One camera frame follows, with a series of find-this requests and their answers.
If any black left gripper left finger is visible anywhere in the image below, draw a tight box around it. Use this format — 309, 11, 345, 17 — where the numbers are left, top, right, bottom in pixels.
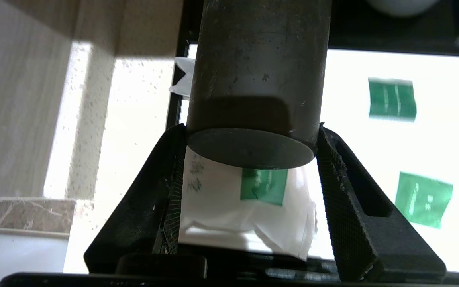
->
83, 124, 187, 276

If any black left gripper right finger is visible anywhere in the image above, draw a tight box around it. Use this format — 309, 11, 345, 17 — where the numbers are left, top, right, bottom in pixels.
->
316, 122, 448, 284

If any dark metal cup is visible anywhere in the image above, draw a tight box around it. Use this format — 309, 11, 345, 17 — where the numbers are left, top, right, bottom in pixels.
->
186, 0, 332, 171

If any flat small packet green label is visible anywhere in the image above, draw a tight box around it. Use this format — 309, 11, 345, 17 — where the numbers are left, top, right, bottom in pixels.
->
333, 151, 459, 256

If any crumpled small packet green label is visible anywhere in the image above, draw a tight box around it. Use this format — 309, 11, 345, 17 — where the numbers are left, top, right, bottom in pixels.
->
178, 147, 318, 261

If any white bathtub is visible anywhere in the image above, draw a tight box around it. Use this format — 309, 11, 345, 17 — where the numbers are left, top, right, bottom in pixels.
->
0, 228, 70, 275

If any long clear packet green label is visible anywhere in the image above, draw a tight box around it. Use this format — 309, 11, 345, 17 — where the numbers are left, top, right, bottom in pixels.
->
169, 56, 459, 132

